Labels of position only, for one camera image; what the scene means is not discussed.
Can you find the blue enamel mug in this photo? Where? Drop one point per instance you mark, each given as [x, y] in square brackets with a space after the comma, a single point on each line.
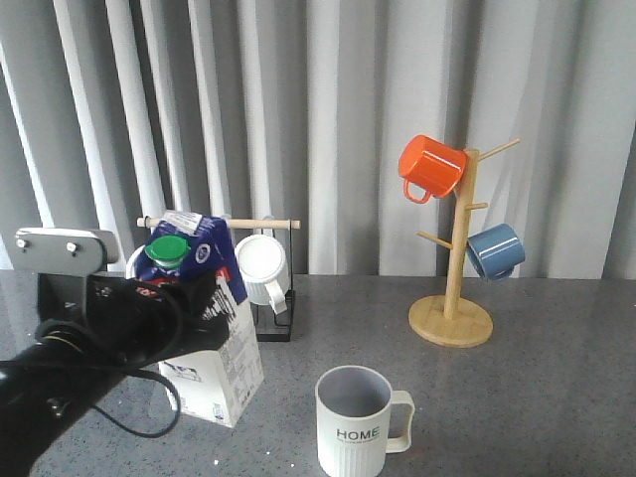
[496, 252]

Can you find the grey curtain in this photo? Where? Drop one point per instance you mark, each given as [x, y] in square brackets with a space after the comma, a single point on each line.
[114, 110]

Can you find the white HOME mug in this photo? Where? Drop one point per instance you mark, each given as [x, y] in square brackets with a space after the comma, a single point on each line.
[360, 420]

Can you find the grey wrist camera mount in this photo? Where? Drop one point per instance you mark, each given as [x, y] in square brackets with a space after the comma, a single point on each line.
[70, 252]

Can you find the blue white milk carton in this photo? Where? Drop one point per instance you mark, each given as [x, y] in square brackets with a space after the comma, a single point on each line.
[217, 385]

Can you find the white ribbed mug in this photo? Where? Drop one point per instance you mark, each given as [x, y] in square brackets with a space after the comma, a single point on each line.
[264, 269]

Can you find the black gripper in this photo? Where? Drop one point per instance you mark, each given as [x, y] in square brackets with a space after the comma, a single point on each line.
[128, 322]

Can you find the orange enamel mug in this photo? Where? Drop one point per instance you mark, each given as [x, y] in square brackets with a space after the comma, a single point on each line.
[430, 169]

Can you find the white smiley mug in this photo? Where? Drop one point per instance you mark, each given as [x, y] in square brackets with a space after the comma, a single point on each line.
[130, 272]

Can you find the black wire mug rack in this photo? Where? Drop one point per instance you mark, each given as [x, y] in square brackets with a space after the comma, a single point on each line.
[184, 245]

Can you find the wooden mug tree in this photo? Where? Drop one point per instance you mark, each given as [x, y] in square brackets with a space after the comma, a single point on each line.
[449, 320]

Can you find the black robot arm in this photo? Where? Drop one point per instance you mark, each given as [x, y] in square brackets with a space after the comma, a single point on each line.
[45, 390]

